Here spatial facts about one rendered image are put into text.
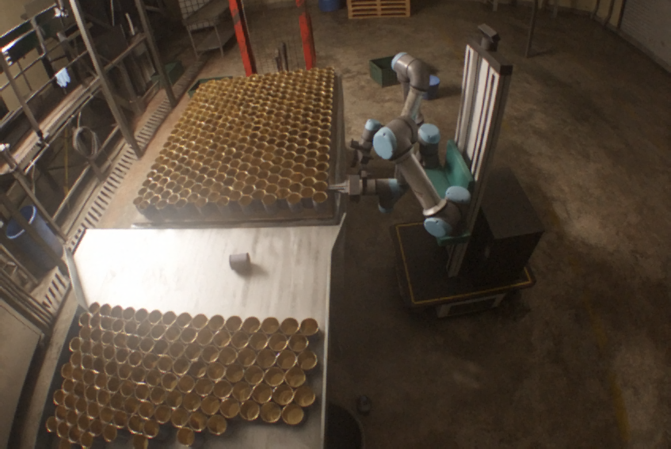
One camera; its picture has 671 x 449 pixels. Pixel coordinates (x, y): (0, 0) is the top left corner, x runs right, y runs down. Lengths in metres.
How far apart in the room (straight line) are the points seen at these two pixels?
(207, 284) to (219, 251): 0.18
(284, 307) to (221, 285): 0.31
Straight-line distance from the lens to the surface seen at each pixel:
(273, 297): 1.43
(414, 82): 1.71
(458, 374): 2.44
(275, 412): 1.27
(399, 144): 1.39
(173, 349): 1.43
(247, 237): 1.65
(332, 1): 9.08
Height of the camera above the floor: 2.29
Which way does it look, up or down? 45 degrees down
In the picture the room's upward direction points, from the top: 7 degrees counter-clockwise
